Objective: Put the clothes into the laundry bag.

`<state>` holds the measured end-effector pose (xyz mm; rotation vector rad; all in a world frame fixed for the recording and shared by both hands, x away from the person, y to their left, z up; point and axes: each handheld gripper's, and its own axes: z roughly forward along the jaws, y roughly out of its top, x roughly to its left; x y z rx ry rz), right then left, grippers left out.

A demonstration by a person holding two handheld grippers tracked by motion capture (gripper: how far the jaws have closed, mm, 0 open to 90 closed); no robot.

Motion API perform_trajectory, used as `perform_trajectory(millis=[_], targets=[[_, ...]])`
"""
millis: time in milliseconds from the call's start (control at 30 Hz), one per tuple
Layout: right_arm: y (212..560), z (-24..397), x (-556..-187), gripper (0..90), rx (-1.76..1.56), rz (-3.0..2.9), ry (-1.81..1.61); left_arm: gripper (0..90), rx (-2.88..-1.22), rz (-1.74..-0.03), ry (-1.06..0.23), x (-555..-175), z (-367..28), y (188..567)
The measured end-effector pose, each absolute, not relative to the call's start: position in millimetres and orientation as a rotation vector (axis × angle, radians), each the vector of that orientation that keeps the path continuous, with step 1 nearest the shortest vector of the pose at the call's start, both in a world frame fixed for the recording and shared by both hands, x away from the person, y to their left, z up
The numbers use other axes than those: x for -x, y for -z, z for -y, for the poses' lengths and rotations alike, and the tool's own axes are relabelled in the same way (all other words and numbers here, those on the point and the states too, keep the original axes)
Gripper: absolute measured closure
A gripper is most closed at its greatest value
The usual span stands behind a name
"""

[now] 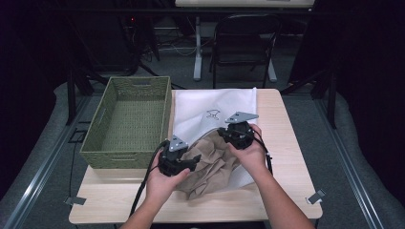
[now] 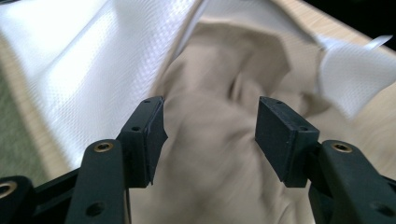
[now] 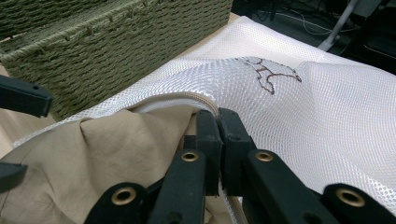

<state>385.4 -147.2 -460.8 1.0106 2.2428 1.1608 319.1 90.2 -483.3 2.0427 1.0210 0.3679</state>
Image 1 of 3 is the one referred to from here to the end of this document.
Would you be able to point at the black floor socket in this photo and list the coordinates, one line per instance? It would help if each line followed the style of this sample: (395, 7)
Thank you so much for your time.
(77, 136)

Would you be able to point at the person's left hand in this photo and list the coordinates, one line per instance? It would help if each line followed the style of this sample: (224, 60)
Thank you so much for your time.
(162, 187)

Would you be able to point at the white mesh laundry bag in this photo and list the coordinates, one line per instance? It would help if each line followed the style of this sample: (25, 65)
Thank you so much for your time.
(197, 105)

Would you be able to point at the black folding chair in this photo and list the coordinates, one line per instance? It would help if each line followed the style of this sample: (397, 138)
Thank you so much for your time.
(242, 41)

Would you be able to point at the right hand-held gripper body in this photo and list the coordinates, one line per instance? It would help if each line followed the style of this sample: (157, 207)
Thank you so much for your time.
(240, 135)

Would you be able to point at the person's right hand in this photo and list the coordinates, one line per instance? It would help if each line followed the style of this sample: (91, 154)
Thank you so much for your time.
(254, 157)

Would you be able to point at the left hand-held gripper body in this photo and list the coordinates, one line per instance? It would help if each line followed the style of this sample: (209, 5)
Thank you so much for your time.
(170, 163)

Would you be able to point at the dark equipment box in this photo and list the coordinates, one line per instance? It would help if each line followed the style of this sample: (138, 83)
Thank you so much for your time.
(108, 44)

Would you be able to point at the green woven basket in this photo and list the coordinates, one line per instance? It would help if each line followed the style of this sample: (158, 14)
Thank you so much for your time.
(133, 127)

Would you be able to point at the black metal stand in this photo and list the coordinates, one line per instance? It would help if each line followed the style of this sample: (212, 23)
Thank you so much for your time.
(332, 101)
(70, 95)

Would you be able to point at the white desk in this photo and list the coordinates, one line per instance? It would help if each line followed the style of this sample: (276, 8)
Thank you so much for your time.
(242, 3)

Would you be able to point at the beige garment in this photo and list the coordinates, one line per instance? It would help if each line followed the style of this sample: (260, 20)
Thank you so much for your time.
(213, 168)

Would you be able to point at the grey metal table clip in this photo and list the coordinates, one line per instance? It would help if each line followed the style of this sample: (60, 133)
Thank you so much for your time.
(316, 196)
(74, 200)

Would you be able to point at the metal floor rail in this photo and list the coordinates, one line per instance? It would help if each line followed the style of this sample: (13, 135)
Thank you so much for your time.
(38, 178)
(350, 165)

